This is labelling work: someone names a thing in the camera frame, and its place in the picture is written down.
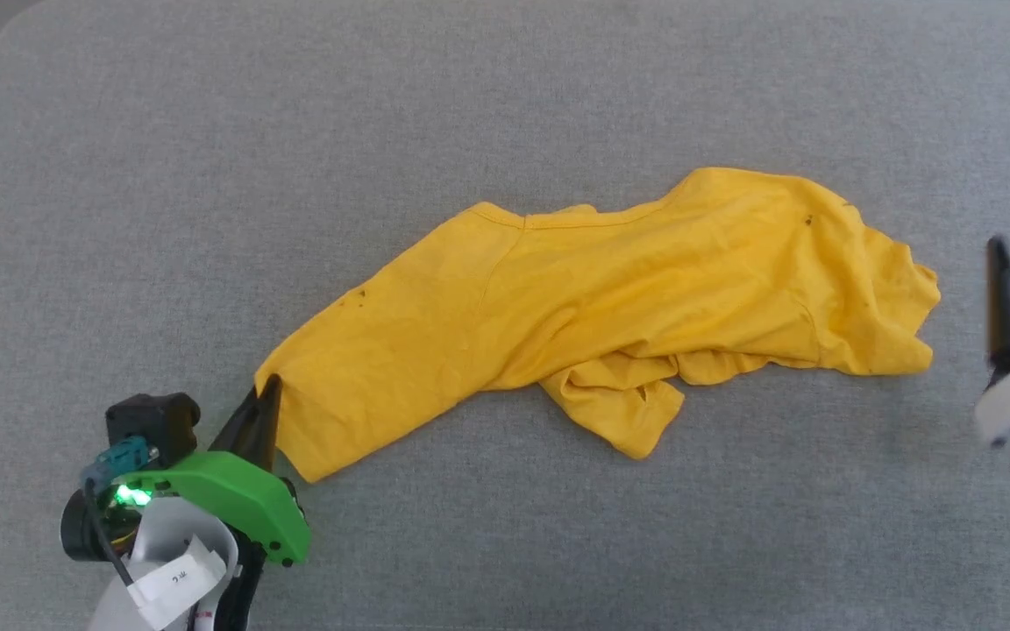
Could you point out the yellow t-shirt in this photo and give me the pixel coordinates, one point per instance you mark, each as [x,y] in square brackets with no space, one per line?
[601,289]

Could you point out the grey fabric sofa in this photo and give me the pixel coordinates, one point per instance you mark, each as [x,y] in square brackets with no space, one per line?
[470,105]

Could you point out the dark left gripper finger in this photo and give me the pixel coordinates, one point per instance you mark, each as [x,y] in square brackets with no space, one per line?
[238,434]
[266,429]

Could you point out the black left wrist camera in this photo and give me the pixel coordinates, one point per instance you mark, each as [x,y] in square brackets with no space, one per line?
[150,425]

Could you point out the white tape label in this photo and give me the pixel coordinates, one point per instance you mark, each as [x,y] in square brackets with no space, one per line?
[176,578]

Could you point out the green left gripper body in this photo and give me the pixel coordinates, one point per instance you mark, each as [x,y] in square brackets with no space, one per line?
[242,495]

